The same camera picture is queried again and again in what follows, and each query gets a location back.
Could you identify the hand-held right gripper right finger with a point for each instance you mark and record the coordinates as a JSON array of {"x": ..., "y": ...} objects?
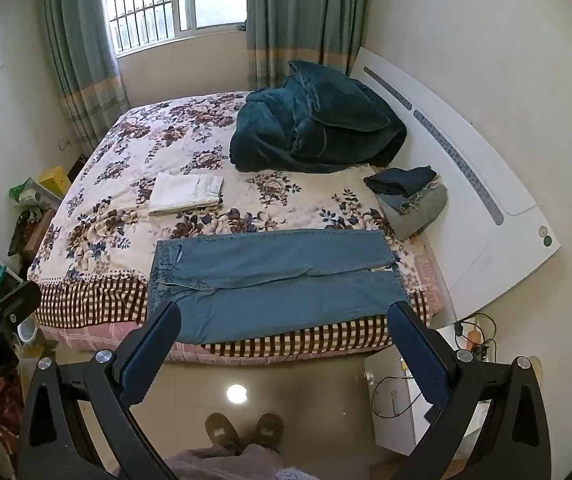
[{"x": 420, "y": 360}]

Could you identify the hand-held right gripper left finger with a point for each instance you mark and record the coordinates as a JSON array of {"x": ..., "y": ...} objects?
[{"x": 148, "y": 355}]

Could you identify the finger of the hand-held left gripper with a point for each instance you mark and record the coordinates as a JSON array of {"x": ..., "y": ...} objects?
[{"x": 16, "y": 305}]

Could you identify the blue denim pants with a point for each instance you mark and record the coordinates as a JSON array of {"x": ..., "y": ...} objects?
[{"x": 266, "y": 280}]

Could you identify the white folded pants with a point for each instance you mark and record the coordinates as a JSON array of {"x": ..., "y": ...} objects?
[{"x": 186, "y": 192}]

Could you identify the dark patterned cloth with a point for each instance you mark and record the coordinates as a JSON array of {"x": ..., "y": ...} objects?
[{"x": 28, "y": 230}]

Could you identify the white nightstand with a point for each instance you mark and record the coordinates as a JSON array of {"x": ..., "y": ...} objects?
[{"x": 390, "y": 430}]

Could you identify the brown slipper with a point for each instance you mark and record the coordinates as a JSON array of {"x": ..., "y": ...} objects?
[
  {"x": 269, "y": 430},
  {"x": 222, "y": 432}
]

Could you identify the green plastic bag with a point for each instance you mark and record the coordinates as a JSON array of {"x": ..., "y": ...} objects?
[{"x": 23, "y": 190}]

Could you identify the yellow box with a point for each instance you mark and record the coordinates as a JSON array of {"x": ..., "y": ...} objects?
[{"x": 55, "y": 180}]

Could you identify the person's pink fleece clothing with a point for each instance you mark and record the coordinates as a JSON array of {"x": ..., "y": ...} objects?
[{"x": 226, "y": 465}]

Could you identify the white headboard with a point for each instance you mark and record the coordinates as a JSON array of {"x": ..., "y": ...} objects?
[{"x": 465, "y": 220}]

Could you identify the dark blue folded clothing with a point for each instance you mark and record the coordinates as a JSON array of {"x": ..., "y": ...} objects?
[{"x": 400, "y": 180}]

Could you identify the floral bedspread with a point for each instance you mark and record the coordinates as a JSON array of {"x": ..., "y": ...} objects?
[{"x": 131, "y": 160}]

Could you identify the teal striped curtain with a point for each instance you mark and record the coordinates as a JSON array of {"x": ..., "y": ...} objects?
[
  {"x": 81, "y": 60},
  {"x": 301, "y": 15}
]

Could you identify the teal plush blanket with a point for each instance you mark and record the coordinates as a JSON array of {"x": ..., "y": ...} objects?
[{"x": 316, "y": 125}]

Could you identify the barred window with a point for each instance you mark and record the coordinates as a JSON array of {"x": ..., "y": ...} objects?
[{"x": 166, "y": 0}]

